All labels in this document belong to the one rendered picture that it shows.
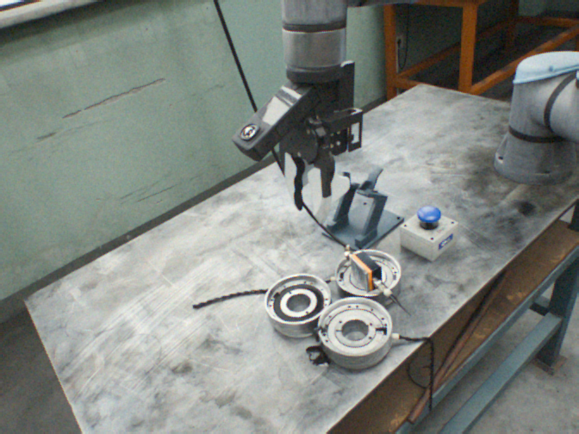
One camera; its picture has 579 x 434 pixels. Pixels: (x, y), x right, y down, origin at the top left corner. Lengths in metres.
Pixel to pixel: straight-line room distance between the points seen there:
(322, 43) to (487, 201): 0.54
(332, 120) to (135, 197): 1.82
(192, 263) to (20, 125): 1.32
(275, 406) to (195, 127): 1.84
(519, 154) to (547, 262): 0.32
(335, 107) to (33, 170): 1.69
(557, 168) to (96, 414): 0.91
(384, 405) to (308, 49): 0.66
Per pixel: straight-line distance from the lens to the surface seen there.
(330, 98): 0.59
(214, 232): 0.96
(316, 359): 0.69
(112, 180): 2.24
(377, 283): 0.70
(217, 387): 0.70
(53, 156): 2.14
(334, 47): 0.55
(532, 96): 0.96
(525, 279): 1.18
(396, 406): 0.94
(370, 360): 0.65
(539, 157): 1.01
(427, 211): 0.81
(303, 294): 0.74
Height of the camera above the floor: 1.36
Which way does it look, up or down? 36 degrees down
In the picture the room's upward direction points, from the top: 11 degrees counter-clockwise
